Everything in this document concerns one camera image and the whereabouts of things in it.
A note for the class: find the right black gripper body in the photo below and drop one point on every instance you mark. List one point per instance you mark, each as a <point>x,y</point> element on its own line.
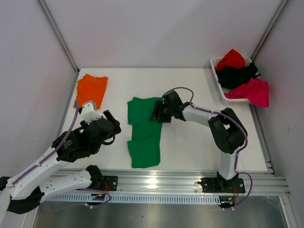
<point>160,110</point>

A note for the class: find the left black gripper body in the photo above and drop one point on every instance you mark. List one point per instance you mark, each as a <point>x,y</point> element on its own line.
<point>116,129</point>

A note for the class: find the green t shirt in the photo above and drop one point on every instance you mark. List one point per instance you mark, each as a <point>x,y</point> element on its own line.
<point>144,146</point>

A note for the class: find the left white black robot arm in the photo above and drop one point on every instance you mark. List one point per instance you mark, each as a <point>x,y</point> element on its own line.
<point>26,191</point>

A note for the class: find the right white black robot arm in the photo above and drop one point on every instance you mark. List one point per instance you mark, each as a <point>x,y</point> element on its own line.
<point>227,130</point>

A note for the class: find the orange folded t shirt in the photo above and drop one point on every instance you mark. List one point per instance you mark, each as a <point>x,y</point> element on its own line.
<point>91,88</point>

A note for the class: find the white plastic basket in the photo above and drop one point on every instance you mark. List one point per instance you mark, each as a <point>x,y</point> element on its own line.
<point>213,62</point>

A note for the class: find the black t shirt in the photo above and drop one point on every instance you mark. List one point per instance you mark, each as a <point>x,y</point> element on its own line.
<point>231,78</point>

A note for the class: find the red t shirt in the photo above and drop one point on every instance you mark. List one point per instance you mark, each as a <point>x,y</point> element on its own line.
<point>231,59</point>

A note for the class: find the magenta t shirt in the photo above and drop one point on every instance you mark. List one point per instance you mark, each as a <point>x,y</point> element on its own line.
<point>256,91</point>

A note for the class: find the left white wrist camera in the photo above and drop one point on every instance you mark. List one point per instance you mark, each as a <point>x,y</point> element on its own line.
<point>89,112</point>

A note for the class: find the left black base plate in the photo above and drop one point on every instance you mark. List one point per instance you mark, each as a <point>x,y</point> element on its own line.
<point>110,183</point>

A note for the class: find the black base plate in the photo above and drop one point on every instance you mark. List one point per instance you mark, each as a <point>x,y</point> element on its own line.
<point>110,183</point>
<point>220,185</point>

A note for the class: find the aluminium mounting rail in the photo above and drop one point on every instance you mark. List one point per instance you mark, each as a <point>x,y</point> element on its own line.
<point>185,182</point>

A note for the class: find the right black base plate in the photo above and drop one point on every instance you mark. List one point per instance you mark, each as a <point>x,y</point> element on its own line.
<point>220,185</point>

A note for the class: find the white slotted cable duct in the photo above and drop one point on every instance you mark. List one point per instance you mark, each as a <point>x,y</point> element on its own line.
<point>87,197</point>

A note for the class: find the left aluminium frame post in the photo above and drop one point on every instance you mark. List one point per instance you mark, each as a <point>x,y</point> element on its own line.
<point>57,33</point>

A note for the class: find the aluminium frame post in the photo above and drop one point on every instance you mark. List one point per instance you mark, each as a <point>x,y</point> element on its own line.
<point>282,6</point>
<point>57,33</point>

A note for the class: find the right aluminium frame post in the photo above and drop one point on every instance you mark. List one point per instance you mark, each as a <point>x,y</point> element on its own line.
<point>282,6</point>

